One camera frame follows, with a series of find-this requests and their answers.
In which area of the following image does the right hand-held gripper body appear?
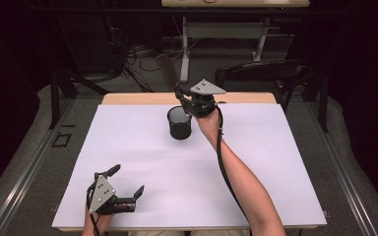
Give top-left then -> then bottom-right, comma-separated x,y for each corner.
181,78 -> 227,118

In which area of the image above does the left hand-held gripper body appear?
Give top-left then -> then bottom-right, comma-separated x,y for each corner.
85,174 -> 137,216

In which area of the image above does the black mesh pen holder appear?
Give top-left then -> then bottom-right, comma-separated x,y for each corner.
166,105 -> 194,141

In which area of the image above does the person's left hand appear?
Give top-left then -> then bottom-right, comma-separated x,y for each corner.
84,204 -> 127,229

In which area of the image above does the person's right hand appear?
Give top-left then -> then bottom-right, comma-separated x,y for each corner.
195,108 -> 223,141

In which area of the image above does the white table mat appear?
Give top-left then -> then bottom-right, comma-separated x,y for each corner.
51,103 -> 328,229

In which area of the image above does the wooden table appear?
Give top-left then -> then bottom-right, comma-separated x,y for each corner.
51,91 -> 328,233

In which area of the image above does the black chair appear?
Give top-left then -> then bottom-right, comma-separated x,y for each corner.
214,59 -> 313,112

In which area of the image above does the white-legged desk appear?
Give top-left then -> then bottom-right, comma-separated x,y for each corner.
160,0 -> 311,84

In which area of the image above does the black metal stand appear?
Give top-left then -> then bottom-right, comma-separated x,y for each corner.
29,13 -> 111,131
300,63 -> 330,134

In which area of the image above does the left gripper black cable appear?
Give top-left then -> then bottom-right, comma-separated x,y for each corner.
85,182 -> 101,236

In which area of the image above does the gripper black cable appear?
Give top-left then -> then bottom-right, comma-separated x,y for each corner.
85,182 -> 101,236
215,103 -> 254,230

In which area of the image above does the bundle of floor cables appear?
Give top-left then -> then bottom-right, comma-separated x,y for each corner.
106,16 -> 200,93

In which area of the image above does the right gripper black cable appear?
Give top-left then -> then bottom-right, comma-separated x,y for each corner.
215,103 -> 254,230

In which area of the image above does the aluminium floor rail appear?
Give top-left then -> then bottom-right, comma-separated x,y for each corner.
0,97 -> 77,236
304,97 -> 378,236

